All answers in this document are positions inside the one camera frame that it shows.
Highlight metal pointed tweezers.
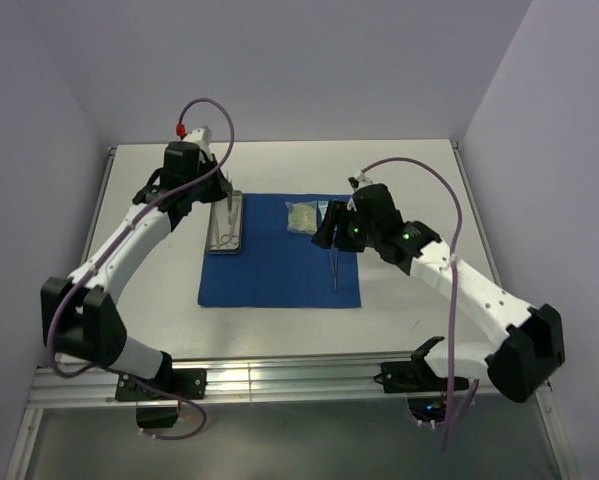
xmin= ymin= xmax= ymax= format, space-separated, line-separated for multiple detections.
xmin=330 ymin=248 xmax=338 ymax=292
xmin=223 ymin=174 xmax=233 ymax=224

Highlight green printed glove packet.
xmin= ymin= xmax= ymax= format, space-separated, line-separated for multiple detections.
xmin=285 ymin=201 xmax=318 ymax=235

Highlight metal instrument tray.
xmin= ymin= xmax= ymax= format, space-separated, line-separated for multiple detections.
xmin=206 ymin=190 xmax=244 ymax=255

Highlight blue surgical cloth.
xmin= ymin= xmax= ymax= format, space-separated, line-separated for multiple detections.
xmin=198 ymin=193 xmax=361 ymax=309

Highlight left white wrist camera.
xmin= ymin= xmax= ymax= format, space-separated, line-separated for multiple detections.
xmin=175 ymin=123 xmax=212 ymax=151

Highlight aluminium front rail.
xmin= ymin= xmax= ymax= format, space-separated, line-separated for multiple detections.
xmin=26 ymin=354 xmax=405 ymax=409

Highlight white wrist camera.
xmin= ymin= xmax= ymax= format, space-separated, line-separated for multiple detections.
xmin=175 ymin=123 xmax=212 ymax=151
xmin=348 ymin=170 xmax=373 ymax=192

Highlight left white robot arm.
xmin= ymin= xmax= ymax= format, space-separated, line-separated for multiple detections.
xmin=40 ymin=132 xmax=232 ymax=388

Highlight white teal gauze packet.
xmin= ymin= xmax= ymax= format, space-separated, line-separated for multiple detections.
xmin=317 ymin=201 xmax=329 ymax=220

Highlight metal scissors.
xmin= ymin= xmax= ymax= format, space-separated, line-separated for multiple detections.
xmin=219 ymin=204 xmax=240 ymax=250

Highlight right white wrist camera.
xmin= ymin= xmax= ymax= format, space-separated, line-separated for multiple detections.
xmin=348 ymin=170 xmax=373 ymax=192

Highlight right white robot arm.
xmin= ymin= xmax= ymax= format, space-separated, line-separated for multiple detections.
xmin=312 ymin=184 xmax=565 ymax=403

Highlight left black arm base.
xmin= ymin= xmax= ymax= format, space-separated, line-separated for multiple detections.
xmin=115 ymin=368 xmax=207 ymax=430

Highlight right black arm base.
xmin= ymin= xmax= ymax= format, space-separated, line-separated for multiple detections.
xmin=373 ymin=360 xmax=448 ymax=422

